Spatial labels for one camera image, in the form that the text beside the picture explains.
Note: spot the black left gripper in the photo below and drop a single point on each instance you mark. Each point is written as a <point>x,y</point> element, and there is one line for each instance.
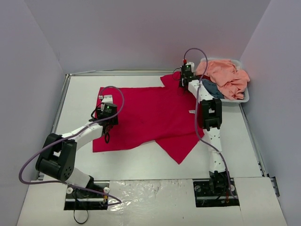
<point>113,121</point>

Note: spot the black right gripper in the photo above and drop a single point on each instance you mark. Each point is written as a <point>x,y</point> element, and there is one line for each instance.
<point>182,80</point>

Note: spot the crimson red t shirt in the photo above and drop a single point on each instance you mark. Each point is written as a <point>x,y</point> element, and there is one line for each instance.
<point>161,114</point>

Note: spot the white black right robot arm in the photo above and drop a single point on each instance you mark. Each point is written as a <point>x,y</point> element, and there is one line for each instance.
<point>208,117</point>

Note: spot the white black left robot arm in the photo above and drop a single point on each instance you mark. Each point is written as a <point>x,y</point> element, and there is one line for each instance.
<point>59,151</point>

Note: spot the teal blue t shirt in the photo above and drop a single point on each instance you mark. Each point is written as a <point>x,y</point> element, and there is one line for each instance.
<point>212,89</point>

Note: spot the salmon pink t shirt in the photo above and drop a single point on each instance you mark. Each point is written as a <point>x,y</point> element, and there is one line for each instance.
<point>225,75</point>

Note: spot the white plastic laundry basket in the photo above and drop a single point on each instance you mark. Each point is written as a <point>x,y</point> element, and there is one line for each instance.
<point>235,101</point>

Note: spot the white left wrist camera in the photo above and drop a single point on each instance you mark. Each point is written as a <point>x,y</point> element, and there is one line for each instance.
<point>105,99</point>

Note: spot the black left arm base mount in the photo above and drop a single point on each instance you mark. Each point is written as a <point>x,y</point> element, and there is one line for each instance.
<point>77,199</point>

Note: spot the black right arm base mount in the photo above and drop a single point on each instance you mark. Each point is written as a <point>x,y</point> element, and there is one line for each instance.
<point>207,198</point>

